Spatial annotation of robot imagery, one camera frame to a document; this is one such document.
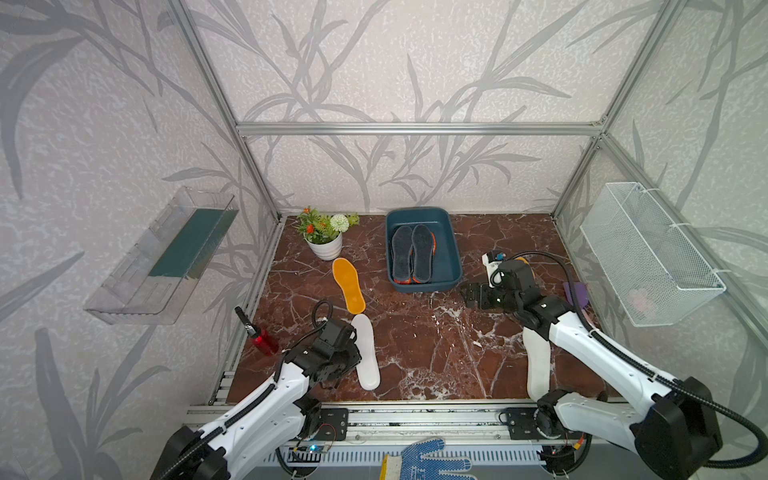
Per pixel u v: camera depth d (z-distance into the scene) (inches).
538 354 33.3
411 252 41.4
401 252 41.4
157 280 25.6
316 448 27.8
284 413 23.6
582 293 42.6
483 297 28.4
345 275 40.4
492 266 29.0
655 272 24.9
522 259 42.4
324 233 38.0
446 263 41.4
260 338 31.1
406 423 29.7
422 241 42.4
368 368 32.5
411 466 26.8
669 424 15.1
